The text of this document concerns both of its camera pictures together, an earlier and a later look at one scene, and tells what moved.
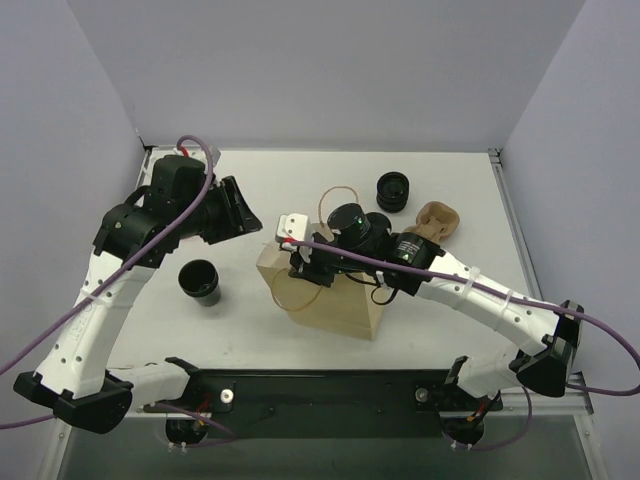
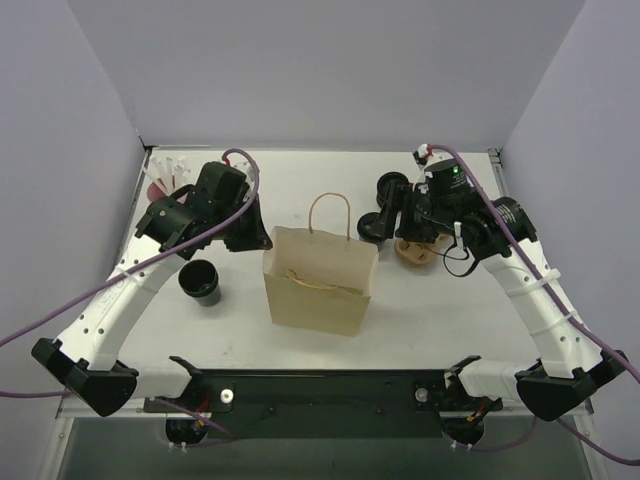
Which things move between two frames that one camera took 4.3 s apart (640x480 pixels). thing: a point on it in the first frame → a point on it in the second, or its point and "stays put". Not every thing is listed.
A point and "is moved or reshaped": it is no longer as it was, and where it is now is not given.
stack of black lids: x=392 y=192 stays put
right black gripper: x=310 y=267 → x=391 y=206
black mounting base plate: x=320 y=404 stays put
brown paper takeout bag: x=350 y=306 is moved or reshaped
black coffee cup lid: x=377 y=222 stays put
